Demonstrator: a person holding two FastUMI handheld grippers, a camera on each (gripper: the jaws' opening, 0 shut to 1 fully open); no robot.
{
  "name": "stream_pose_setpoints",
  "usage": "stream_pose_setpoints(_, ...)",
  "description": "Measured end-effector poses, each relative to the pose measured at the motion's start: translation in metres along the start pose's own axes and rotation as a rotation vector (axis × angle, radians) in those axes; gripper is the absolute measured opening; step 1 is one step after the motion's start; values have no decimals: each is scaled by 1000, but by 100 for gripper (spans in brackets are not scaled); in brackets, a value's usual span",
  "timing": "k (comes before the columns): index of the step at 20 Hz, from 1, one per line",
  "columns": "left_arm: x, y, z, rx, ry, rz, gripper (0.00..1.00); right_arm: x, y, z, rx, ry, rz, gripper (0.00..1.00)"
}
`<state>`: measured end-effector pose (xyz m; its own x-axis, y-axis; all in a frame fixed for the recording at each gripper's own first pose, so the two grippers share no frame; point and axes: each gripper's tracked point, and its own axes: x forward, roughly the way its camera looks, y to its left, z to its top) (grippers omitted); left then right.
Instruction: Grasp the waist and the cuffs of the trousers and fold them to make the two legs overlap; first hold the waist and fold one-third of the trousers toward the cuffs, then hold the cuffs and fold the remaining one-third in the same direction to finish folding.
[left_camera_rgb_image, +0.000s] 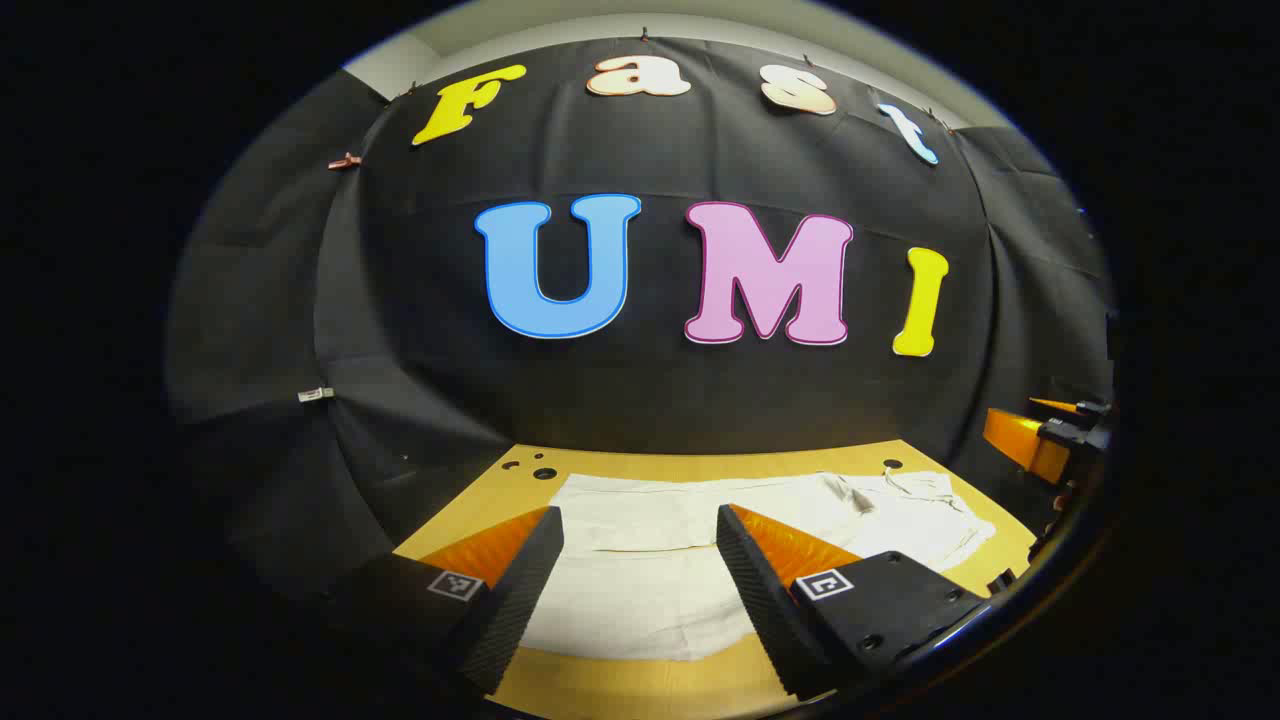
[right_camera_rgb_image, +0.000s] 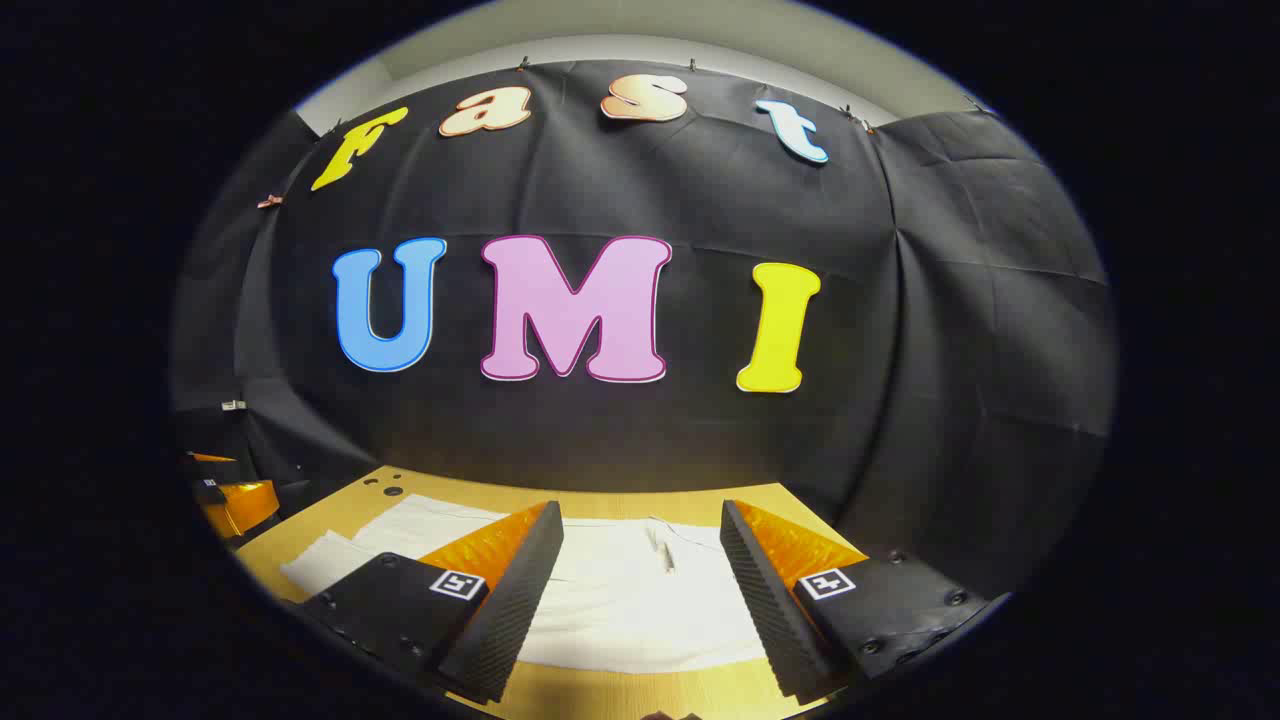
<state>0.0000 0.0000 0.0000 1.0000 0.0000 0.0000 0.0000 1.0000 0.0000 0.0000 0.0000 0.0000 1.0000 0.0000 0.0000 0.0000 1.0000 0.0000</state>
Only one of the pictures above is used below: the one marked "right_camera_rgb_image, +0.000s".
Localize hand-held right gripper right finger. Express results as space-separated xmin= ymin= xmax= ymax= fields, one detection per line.
xmin=718 ymin=498 xmax=1013 ymax=703

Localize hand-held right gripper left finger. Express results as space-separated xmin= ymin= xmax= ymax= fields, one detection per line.
xmin=295 ymin=500 xmax=566 ymax=706

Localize white jeans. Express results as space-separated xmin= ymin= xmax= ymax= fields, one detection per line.
xmin=280 ymin=493 xmax=771 ymax=676

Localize black backdrop cloth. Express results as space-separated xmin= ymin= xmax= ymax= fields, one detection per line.
xmin=170 ymin=58 xmax=1119 ymax=601

